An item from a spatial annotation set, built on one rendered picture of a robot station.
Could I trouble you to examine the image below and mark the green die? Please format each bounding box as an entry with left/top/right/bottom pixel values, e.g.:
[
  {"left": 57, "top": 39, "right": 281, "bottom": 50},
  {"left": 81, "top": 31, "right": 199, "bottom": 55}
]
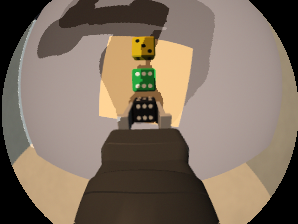
[{"left": 132, "top": 68, "right": 156, "bottom": 92}]

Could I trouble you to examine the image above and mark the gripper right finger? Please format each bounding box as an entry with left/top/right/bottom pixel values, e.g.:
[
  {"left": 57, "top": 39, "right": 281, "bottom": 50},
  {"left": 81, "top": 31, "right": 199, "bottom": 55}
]
[{"left": 156, "top": 101, "right": 172, "bottom": 129}]

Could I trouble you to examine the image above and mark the yellow die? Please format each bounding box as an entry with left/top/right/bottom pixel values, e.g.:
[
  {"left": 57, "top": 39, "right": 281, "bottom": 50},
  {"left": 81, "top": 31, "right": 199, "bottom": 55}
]
[{"left": 132, "top": 37, "right": 155, "bottom": 60}]

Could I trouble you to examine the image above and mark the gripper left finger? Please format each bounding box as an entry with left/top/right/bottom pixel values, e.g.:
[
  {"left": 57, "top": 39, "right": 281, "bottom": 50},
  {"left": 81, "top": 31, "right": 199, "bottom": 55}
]
[{"left": 117, "top": 102, "right": 134, "bottom": 129}]

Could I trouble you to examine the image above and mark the peach flat mat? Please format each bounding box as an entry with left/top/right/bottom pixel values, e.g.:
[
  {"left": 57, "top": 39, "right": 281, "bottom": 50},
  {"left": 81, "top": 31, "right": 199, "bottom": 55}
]
[{"left": 99, "top": 36, "right": 193, "bottom": 127}]

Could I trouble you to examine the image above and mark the black die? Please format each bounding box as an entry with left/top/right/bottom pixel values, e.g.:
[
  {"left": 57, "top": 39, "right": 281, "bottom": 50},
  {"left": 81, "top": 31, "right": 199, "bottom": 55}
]
[{"left": 133, "top": 97, "right": 156, "bottom": 123}]

